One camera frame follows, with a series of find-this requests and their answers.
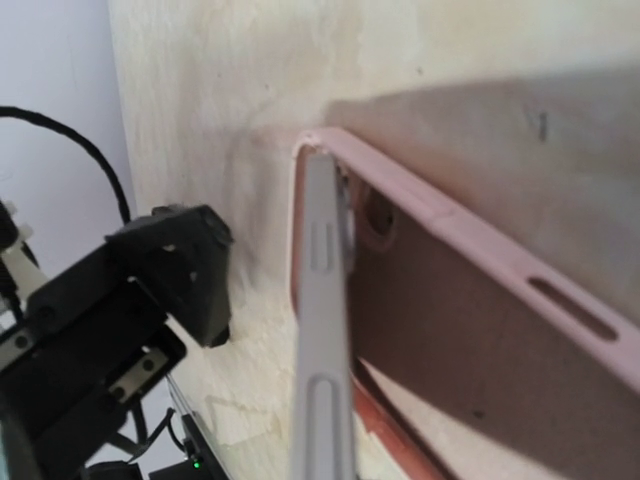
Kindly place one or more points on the front aluminium rail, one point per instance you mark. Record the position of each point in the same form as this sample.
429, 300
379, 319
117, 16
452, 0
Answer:
200, 460

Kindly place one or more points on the pink clear phone case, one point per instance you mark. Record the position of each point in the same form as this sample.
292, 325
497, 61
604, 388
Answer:
473, 359

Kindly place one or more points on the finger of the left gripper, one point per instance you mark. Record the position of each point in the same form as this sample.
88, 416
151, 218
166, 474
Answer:
181, 256

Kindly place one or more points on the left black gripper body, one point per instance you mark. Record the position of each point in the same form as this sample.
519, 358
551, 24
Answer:
73, 389

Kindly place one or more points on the black phone silver edge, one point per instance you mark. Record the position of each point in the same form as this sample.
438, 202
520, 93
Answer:
323, 433

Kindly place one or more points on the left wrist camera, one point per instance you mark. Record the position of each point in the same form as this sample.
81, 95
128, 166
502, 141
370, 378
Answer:
21, 274

